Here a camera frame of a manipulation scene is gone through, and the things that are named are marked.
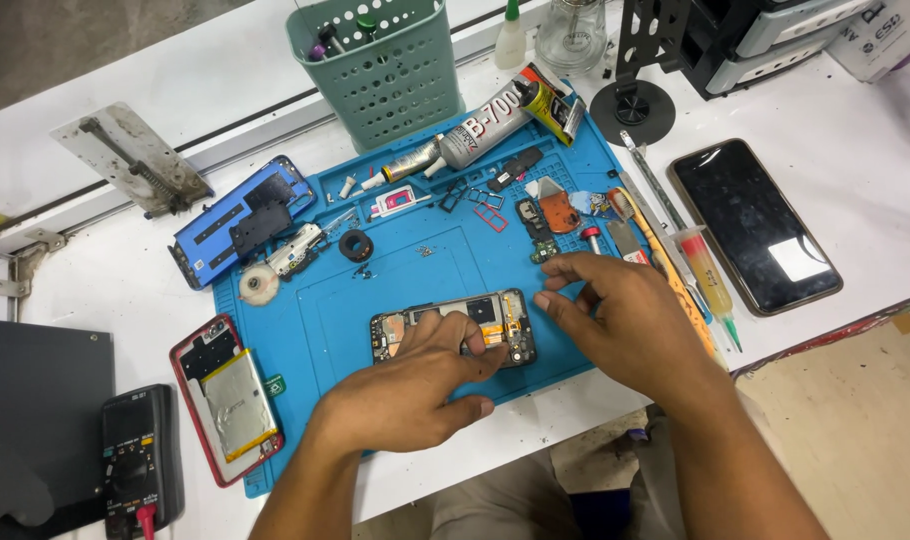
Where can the person's right hand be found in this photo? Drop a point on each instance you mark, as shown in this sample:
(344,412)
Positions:
(639,322)

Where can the person's left hand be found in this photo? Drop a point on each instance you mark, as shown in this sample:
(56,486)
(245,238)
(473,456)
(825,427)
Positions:
(395,401)

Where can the orange yellow toothbrush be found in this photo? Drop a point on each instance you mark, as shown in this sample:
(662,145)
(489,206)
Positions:
(661,259)

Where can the metal scraper with red label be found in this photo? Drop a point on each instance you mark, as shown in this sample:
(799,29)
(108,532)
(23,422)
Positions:
(626,240)

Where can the syringe with yellow paste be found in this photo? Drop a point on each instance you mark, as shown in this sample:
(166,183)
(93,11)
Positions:
(706,270)

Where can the red-capped small cylinder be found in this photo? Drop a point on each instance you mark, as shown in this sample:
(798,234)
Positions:
(592,240)

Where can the flat metal pry bar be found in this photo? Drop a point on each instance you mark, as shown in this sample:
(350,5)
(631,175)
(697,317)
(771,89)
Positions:
(650,214)

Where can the green sticker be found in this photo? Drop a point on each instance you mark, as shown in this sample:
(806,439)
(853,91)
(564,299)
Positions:
(275,385)

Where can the blue printed pick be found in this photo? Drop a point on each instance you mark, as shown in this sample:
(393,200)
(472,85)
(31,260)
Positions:
(594,205)

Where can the blue silicone repair mat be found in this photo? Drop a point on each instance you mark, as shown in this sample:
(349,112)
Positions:
(425,270)

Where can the person's grey trousers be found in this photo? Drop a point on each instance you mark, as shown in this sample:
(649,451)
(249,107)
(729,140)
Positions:
(492,502)

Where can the thin metal spudger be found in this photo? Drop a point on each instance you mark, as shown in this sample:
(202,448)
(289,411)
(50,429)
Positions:
(654,180)

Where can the small phone circuit board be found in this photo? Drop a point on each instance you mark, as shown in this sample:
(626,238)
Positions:
(534,225)

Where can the black smartphone with dark screen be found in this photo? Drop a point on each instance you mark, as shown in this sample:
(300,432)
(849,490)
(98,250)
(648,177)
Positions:
(747,217)

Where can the group of tiny screws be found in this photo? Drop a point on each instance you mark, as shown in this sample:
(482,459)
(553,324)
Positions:
(425,250)

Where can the red phone with silver battery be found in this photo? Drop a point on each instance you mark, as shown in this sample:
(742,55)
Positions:
(230,405)

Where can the white round tape roll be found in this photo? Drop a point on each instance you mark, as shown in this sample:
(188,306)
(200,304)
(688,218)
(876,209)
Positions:
(258,285)

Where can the grey SIM tray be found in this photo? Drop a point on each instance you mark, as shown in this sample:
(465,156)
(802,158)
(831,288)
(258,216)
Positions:
(496,199)

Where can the red SIM tray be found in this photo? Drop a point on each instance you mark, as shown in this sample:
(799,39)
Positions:
(480,216)

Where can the small black phone part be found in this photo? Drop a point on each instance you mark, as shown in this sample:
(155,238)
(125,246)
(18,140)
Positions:
(515,169)

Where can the white pink SIM card holder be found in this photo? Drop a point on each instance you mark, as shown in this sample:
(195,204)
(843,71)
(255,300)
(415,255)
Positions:
(395,202)

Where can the black SIM tray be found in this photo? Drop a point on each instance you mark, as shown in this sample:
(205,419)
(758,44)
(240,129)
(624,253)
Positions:
(446,196)

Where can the black stand with round base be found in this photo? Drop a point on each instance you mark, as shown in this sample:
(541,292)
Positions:
(633,111)

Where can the small white cap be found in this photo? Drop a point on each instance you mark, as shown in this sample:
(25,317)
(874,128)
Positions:
(347,187)

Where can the black plastic cover plate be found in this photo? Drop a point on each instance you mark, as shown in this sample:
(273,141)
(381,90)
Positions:
(260,225)

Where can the small silver glue tube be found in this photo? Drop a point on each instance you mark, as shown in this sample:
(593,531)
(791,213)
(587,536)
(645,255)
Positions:
(406,163)

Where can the blue phone back cover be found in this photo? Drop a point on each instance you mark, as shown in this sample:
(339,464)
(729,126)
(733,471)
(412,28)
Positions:
(215,232)

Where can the large grey glue tube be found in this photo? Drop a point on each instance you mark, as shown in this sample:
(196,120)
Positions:
(481,127)

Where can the black multimeter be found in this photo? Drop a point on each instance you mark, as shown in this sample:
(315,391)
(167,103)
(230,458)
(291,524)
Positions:
(136,450)

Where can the red probe plug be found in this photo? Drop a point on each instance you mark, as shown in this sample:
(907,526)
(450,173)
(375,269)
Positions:
(147,521)

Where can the clear glass bottle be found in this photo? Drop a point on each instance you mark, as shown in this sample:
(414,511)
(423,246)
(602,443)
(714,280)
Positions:
(571,37)

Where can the white bottle with green cap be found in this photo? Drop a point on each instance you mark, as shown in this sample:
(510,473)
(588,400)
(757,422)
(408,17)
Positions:
(510,41)

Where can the grey and black machine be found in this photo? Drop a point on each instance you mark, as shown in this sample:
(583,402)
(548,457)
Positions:
(770,37)

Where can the green perforated plastic basket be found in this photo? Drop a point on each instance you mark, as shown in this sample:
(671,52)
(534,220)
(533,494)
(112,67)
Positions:
(387,82)

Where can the purple-tipped tool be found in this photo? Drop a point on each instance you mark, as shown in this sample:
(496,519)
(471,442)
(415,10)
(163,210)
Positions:
(318,51)

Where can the dark grey board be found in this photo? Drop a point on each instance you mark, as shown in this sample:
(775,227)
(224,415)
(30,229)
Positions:
(35,390)

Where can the black pen tool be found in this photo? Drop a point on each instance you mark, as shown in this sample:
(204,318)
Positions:
(331,37)

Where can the green-capped tool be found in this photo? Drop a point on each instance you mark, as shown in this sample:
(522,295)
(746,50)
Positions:
(366,25)

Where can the white cardboard box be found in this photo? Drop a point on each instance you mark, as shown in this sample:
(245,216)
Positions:
(886,34)

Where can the small metal corner brackets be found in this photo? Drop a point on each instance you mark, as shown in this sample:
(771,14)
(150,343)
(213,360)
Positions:
(27,259)

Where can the white silver phone frame piece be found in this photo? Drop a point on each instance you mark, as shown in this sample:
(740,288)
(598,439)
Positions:
(294,251)

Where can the white aluminium rail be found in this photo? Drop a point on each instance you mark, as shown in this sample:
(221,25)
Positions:
(222,142)

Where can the dirty metal bracket plate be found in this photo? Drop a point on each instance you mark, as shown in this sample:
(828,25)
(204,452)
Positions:
(125,150)

